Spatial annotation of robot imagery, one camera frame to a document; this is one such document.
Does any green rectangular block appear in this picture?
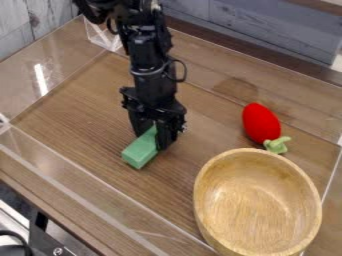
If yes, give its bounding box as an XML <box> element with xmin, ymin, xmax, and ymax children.
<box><xmin>121</xmin><ymin>126</ymin><xmax>157</xmax><ymax>169</ymax></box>

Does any light wooden bowl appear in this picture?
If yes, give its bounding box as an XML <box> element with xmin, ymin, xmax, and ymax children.
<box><xmin>192</xmin><ymin>148</ymin><xmax>321</xmax><ymax>256</ymax></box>

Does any clear acrylic tray wall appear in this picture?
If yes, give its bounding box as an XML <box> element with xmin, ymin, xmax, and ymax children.
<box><xmin>0</xmin><ymin>114</ymin><xmax>215</xmax><ymax>256</ymax></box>

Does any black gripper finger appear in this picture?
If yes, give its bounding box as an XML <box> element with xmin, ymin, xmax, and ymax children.
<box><xmin>156</xmin><ymin>119</ymin><xmax>177</xmax><ymax>150</ymax></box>
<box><xmin>128</xmin><ymin>111</ymin><xmax>153</xmax><ymax>136</ymax></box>

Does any black table leg bracket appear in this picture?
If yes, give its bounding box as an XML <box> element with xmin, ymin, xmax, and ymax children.
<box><xmin>26</xmin><ymin>210</ymin><xmax>81</xmax><ymax>256</ymax></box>

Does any black cable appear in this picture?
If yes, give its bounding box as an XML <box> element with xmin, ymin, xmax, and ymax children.
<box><xmin>162</xmin><ymin>58</ymin><xmax>188</xmax><ymax>84</ymax></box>

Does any clear acrylic corner bracket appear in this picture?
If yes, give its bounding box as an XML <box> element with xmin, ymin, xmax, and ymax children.
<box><xmin>82</xmin><ymin>18</ymin><xmax>121</xmax><ymax>52</ymax></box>

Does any red toy strawberry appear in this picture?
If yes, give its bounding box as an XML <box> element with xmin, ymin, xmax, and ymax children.
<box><xmin>241</xmin><ymin>102</ymin><xmax>291</xmax><ymax>154</ymax></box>

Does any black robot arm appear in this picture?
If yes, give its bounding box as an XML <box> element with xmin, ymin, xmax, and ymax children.
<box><xmin>72</xmin><ymin>0</ymin><xmax>186</xmax><ymax>150</ymax></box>

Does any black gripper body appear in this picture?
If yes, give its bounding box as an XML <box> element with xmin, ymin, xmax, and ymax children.
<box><xmin>118</xmin><ymin>79</ymin><xmax>188</xmax><ymax>134</ymax></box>

